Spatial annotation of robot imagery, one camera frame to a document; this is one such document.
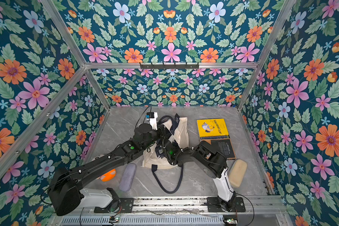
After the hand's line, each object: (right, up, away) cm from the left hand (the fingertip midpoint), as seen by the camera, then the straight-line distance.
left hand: (170, 124), depth 74 cm
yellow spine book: (+28, -4, +25) cm, 38 cm away
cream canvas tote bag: (+5, -5, +8) cm, 11 cm away
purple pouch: (-26, -33, +4) cm, 42 cm away
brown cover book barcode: (+35, -15, +18) cm, 42 cm away
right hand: (-6, -8, +20) cm, 23 cm away
